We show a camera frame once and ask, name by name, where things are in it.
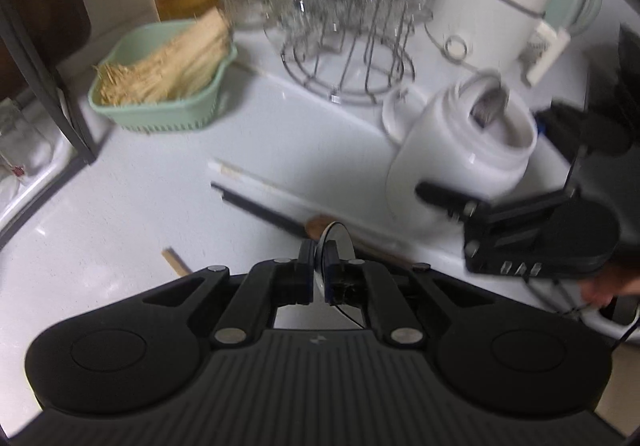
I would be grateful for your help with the bamboo chopstick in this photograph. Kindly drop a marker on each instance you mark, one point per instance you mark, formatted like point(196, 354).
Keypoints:
point(175, 261)

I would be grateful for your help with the white ceramic jar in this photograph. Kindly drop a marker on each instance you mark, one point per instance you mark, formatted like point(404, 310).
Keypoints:
point(450, 161)

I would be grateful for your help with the silver metal spoon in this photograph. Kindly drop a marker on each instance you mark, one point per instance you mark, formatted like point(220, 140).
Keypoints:
point(487, 106)

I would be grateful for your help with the white ceramic spoon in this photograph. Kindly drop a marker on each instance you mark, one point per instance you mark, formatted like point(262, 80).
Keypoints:
point(336, 238)

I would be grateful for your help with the bundle of bamboo skewers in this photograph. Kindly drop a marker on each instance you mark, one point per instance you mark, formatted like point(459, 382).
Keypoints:
point(165, 66)

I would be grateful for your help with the black metal rack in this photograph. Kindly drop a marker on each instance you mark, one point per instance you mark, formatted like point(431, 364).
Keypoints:
point(82, 146)

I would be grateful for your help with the small glass tumbler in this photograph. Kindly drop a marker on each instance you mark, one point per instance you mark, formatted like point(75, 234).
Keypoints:
point(15, 141)

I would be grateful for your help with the black cooktop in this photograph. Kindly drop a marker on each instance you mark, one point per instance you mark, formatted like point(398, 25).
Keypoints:
point(630, 76)

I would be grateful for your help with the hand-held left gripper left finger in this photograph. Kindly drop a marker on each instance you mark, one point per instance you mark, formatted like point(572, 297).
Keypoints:
point(306, 276)

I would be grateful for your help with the green plastic basket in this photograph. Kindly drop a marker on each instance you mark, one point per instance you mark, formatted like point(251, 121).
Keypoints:
point(165, 116)

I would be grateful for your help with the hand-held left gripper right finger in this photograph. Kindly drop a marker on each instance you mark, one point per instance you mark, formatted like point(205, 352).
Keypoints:
point(331, 276)

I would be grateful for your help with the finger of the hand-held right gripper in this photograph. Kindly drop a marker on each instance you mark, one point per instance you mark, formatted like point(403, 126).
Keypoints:
point(575, 129)
point(445, 200)

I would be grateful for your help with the white drip tray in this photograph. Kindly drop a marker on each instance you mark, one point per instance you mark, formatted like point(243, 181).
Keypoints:
point(30, 191)

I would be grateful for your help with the white electric pot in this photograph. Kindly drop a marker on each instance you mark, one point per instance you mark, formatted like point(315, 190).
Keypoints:
point(490, 1)

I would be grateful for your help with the person's right hand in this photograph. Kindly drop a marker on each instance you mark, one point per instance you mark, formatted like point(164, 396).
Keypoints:
point(615, 283)

